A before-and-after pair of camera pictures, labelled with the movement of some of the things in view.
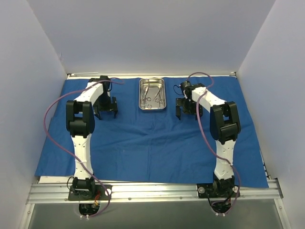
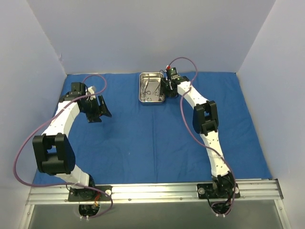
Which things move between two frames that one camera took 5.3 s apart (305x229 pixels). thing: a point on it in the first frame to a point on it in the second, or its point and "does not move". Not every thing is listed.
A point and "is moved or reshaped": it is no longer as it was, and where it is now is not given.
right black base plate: (209, 190) does not move
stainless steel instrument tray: (152, 93) is moved or reshaped
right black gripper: (186, 104) to (166, 87)
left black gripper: (106, 107) to (97, 109)
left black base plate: (99, 193) does not move
